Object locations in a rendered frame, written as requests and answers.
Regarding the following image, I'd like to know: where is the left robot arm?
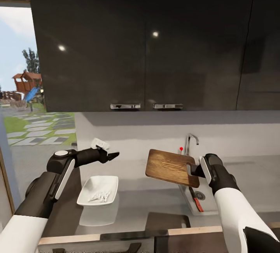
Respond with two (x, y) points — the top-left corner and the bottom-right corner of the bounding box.
(0, 138), (120, 253)

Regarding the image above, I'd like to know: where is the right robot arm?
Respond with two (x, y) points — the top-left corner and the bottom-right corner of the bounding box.
(191, 153), (280, 253)

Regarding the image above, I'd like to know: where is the parer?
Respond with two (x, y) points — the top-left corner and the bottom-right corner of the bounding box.
(189, 187), (203, 212)

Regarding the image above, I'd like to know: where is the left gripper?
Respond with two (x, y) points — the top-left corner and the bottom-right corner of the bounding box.
(84, 148), (120, 164)

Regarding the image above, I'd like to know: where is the bowl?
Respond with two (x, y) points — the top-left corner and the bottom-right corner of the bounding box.
(77, 176), (119, 207)

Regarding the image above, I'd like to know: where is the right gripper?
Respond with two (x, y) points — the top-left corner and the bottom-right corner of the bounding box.
(191, 164), (205, 177)

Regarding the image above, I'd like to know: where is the cutting board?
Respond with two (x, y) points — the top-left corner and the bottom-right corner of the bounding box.
(145, 149), (200, 188)

